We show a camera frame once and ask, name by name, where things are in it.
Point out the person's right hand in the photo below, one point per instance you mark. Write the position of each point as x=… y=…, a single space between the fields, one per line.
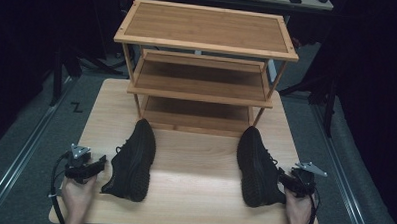
x=298 y=210

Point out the black knit sneaker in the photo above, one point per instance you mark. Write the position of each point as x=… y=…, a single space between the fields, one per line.
x=135 y=156
x=256 y=164

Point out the light background desk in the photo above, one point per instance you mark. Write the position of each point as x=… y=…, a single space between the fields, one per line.
x=257 y=1

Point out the wooden three-tier shoe rack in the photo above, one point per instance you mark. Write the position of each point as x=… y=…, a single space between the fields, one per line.
x=206 y=27

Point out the metal floor rail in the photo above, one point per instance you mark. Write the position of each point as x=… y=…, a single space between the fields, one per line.
x=343 y=170
x=21 y=159

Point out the black metal stand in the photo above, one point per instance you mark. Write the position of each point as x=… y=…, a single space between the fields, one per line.
x=56 y=83
x=329 y=110

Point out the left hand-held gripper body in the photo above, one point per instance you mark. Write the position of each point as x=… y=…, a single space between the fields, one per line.
x=78 y=161

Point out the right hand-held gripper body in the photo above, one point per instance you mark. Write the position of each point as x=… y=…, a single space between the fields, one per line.
x=304 y=182

